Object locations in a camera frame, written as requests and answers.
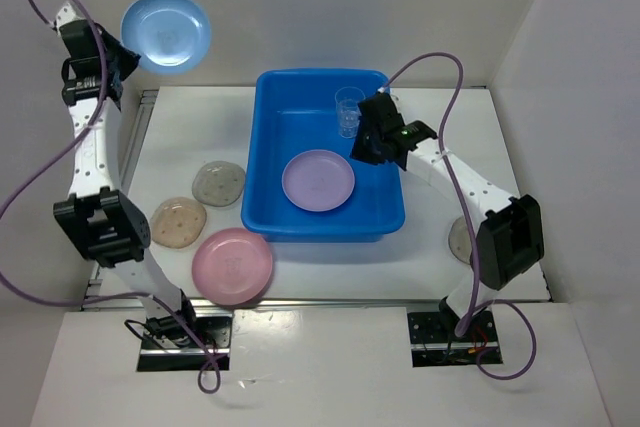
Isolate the clear plastic cup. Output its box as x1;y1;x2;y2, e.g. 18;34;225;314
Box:
335;86;365;139

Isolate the purple round plate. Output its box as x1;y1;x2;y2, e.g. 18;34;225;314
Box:
281;149;355;212

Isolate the light blue round plate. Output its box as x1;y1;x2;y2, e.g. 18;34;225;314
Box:
120;0;213;75

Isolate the blue plastic bin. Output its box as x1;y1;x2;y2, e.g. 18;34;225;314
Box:
241;69;405;242

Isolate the grey textured glass plate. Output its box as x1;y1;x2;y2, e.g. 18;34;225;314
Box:
192;161;246;207

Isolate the pink round plate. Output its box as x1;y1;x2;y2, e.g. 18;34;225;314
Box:
191;228;274;306

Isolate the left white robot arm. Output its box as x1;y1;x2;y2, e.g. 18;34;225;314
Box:
53;19;200;347

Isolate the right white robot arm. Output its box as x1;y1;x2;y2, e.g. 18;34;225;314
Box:
350;91;544;340

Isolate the grey glass plate right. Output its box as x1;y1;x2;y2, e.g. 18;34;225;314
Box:
448;217;472;265

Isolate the beige textured glass plate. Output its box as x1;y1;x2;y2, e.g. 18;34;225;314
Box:
150;197;207;249

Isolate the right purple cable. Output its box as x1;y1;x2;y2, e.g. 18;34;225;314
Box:
384;52;539;379

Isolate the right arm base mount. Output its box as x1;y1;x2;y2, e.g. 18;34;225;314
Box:
407;311;503;368

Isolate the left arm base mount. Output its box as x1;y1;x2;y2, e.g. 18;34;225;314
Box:
123;314;232;373

